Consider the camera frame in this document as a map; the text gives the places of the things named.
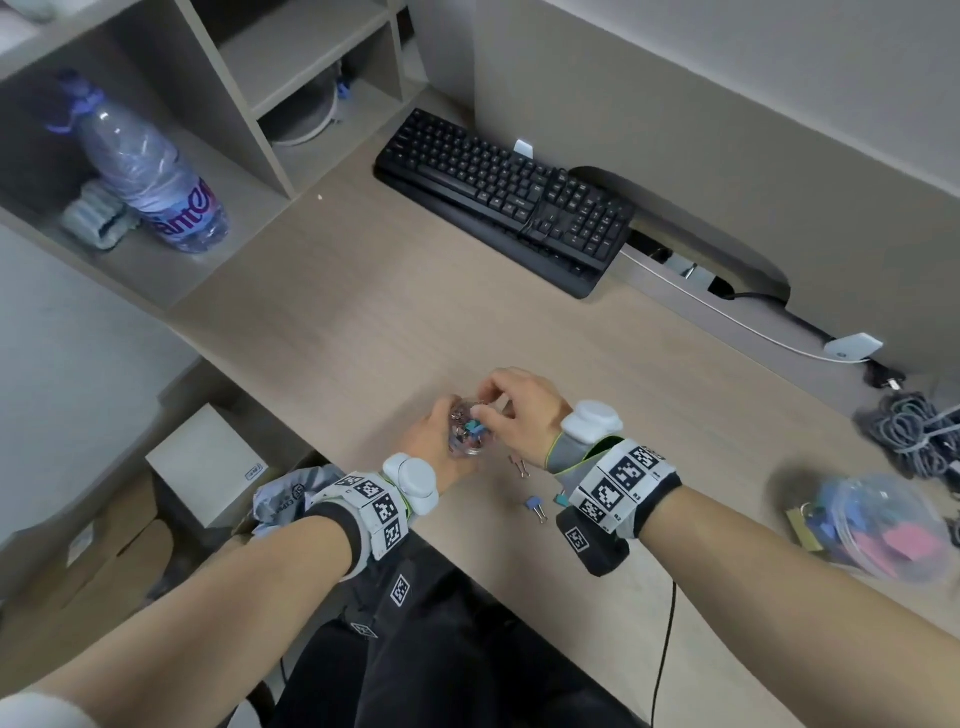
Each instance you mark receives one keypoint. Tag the small clear plastic jar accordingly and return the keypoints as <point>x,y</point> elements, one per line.
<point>465,448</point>

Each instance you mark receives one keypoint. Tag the white round device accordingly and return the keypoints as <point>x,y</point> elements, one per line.
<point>322,124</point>

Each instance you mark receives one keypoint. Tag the cardboard box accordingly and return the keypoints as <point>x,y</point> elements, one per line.
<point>75,570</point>

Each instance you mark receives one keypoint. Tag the blue small binder clip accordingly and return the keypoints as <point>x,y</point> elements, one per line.
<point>534,506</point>

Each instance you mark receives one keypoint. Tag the person's left forearm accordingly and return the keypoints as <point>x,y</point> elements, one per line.
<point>187,630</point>

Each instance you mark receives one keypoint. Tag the blue white patterned bag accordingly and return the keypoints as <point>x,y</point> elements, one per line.
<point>289,499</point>

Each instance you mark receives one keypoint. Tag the black keyboard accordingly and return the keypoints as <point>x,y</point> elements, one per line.
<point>465,165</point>

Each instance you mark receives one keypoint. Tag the person's right forearm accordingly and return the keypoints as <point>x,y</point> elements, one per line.
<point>810,600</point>

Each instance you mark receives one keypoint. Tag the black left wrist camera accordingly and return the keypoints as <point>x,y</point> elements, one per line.
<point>382,592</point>

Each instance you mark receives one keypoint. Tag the grey left marker wristband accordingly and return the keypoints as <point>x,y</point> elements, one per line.
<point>360,510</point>

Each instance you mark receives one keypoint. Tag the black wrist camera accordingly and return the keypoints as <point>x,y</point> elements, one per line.
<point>592,544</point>
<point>382,592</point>

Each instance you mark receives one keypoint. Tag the person's left hand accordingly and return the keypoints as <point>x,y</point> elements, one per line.
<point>431,450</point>

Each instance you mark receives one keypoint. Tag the black plug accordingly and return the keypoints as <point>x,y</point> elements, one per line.
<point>885,376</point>

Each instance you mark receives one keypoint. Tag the white left hand tracker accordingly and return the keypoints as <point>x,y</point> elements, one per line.
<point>412,484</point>

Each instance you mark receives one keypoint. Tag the beige wooden shelf unit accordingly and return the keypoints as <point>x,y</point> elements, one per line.
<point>187,75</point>

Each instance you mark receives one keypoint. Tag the person's right hand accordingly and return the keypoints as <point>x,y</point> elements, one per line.
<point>532,420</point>

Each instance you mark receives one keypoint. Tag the white hand tracker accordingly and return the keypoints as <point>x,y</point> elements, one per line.
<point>412,484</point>
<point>592,424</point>

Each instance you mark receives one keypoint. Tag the grey marker wristband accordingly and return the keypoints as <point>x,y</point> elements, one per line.
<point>615,484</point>
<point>360,510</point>

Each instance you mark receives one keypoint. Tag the grey right marker wristband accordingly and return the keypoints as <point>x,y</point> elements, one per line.
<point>615,484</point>

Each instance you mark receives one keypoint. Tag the white right hand tracker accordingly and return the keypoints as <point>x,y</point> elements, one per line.
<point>592,424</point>

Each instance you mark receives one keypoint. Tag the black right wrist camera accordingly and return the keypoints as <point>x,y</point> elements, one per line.
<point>592,544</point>

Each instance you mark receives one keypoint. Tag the person's white left sleeve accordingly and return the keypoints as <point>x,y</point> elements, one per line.
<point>37,712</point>

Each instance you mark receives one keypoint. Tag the purple label water bottle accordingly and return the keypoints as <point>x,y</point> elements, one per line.
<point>142,165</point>

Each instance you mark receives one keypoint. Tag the white box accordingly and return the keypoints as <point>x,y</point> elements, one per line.
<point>202,465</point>

